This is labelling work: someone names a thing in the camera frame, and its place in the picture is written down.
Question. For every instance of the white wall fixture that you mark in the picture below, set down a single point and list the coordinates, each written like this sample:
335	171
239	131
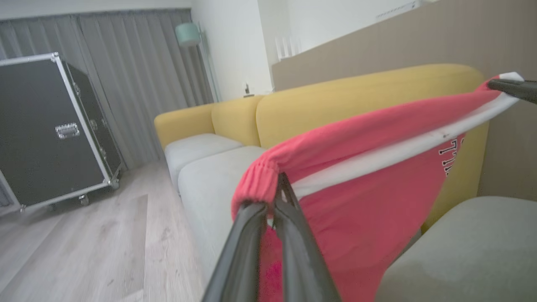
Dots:
398	10

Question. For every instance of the narrow yellow sofa backrest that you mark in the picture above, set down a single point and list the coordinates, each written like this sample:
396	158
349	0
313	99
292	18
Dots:
235	121

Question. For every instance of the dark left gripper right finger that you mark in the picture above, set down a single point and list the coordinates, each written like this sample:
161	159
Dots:
300	260

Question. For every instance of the yellow sofa armrest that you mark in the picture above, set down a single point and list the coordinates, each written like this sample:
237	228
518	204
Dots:
184	123

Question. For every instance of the black flight case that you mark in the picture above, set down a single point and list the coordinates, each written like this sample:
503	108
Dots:
42	134

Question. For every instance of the teal floor lamp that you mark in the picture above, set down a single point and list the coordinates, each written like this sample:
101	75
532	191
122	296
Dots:
187	34

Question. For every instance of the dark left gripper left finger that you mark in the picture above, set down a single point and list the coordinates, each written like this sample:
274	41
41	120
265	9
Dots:
245	251

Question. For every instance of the red shorts with white band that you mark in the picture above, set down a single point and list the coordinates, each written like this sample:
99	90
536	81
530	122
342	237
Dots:
369	201

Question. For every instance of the small dark object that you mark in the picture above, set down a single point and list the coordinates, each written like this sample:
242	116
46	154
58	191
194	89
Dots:
248	90

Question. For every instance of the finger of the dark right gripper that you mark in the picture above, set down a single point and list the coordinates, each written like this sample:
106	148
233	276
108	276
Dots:
518	89

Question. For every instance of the grey curtain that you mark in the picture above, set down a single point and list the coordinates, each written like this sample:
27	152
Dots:
138	84

